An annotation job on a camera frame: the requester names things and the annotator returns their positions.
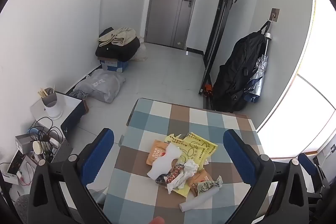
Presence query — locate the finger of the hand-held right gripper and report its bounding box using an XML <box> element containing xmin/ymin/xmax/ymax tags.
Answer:
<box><xmin>297</xmin><ymin>153</ymin><xmax>331</xmax><ymax>194</ymax></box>

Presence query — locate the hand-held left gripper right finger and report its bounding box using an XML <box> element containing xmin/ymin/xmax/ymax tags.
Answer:
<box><xmin>223</xmin><ymin>129</ymin><xmax>313</xmax><ymax>224</ymax></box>

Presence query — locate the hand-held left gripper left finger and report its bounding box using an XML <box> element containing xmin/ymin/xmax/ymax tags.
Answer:
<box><xmin>28</xmin><ymin>128</ymin><xmax>115</xmax><ymax>224</ymax></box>

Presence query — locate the yellow plastic bag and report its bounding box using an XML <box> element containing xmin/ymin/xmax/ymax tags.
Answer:
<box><xmin>164</xmin><ymin>132</ymin><xmax>218</xmax><ymax>197</ymax></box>

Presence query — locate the brown snack wrapper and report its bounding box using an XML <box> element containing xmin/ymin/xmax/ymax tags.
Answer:
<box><xmin>188</xmin><ymin>169</ymin><xmax>214</xmax><ymax>197</ymax></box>

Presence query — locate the white tissue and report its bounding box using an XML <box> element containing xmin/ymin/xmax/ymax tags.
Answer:
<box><xmin>167</xmin><ymin>160</ymin><xmax>200</xmax><ymax>194</ymax></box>

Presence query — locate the red black snack wrapper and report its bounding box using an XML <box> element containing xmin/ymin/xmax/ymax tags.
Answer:
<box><xmin>155</xmin><ymin>164</ymin><xmax>184</xmax><ymax>185</ymax></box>

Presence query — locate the grey green snack wrapper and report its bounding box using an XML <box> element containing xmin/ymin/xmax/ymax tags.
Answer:
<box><xmin>197</xmin><ymin>175</ymin><xmax>223</xmax><ymax>194</ymax></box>

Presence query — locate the white and navy box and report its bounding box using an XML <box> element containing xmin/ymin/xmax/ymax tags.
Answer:
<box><xmin>30</xmin><ymin>92</ymin><xmax>90</xmax><ymax>139</ymax></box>

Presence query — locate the orange snack packet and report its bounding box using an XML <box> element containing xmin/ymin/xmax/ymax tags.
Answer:
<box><xmin>146</xmin><ymin>140</ymin><xmax>170</xmax><ymax>165</ymax></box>

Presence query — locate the white wardrobe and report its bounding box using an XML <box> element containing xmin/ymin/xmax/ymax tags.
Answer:
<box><xmin>256</xmin><ymin>0</ymin><xmax>336</xmax><ymax>160</ymax></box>

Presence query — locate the paper cup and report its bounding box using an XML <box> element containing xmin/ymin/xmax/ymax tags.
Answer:
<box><xmin>32</xmin><ymin>140</ymin><xmax>49</xmax><ymax>155</ymax></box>

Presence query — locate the white paper roll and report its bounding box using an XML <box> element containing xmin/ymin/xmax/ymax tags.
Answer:
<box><xmin>179</xmin><ymin>187</ymin><xmax>219</xmax><ymax>212</ymax></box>

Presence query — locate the grey white utensil holder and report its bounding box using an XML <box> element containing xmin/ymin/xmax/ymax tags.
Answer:
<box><xmin>41</xmin><ymin>91</ymin><xmax>63</xmax><ymax>119</ymax></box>

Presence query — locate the white foam sheet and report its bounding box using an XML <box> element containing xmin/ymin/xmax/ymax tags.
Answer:
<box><xmin>147</xmin><ymin>143</ymin><xmax>183</xmax><ymax>181</ymax></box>

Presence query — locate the grey plastic bag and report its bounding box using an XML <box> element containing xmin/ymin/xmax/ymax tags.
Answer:
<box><xmin>70</xmin><ymin>69</ymin><xmax>126</xmax><ymax>104</ymax></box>

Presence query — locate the grey cardboard box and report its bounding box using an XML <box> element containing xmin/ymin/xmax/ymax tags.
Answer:
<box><xmin>15</xmin><ymin>133</ymin><xmax>36</xmax><ymax>153</ymax></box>

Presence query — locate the checkered tablecloth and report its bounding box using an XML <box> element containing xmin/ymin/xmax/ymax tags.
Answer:
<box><xmin>104</xmin><ymin>98</ymin><xmax>271</xmax><ymax>224</ymax></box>

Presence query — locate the white printed box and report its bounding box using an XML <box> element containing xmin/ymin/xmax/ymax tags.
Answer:
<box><xmin>7</xmin><ymin>153</ymin><xmax>36</xmax><ymax>178</ymax></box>

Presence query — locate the bundle of wooden chopsticks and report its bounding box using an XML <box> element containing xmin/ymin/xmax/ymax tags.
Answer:
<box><xmin>38</xmin><ymin>85</ymin><xmax>55</xmax><ymax>98</ymax></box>

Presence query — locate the silver folding umbrella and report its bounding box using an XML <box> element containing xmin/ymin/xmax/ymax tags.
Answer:
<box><xmin>244</xmin><ymin>32</ymin><xmax>273</xmax><ymax>104</ymax></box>

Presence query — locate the person's left leg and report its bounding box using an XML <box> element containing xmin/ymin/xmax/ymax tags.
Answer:
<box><xmin>14</xmin><ymin>195</ymin><xmax>30</xmax><ymax>214</ymax></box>

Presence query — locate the black hanging bag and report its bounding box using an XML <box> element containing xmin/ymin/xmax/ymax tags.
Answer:
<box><xmin>211</xmin><ymin>21</ymin><xmax>271</xmax><ymax>113</ymax></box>

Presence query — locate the blue cardboard box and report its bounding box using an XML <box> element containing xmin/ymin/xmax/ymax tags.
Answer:
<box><xmin>99</xmin><ymin>56</ymin><xmax>129</xmax><ymax>73</ymax></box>

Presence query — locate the black clothes pile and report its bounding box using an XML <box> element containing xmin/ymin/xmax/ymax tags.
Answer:
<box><xmin>95</xmin><ymin>38</ymin><xmax>141</xmax><ymax>63</ymax></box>

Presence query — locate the white plastic bag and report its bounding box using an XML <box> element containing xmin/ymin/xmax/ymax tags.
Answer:
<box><xmin>131</xmin><ymin>38</ymin><xmax>149</xmax><ymax>62</ymax></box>

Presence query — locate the beige cloth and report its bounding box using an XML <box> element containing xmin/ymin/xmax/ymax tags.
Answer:
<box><xmin>98</xmin><ymin>27</ymin><xmax>137</xmax><ymax>47</ymax></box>

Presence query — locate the black open door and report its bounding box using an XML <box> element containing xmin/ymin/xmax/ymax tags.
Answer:
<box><xmin>198</xmin><ymin>0</ymin><xmax>240</xmax><ymax>96</ymax></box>

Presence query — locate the grey door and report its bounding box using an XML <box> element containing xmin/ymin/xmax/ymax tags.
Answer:
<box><xmin>145</xmin><ymin>0</ymin><xmax>205</xmax><ymax>50</ymax></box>

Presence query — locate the black cable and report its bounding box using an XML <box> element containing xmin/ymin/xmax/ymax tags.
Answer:
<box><xmin>31</xmin><ymin>116</ymin><xmax>66</xmax><ymax>161</ymax></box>

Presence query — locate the metal wall hook plate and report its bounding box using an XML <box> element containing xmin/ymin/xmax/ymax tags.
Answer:
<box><xmin>269</xmin><ymin>8</ymin><xmax>280</xmax><ymax>22</ymax></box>

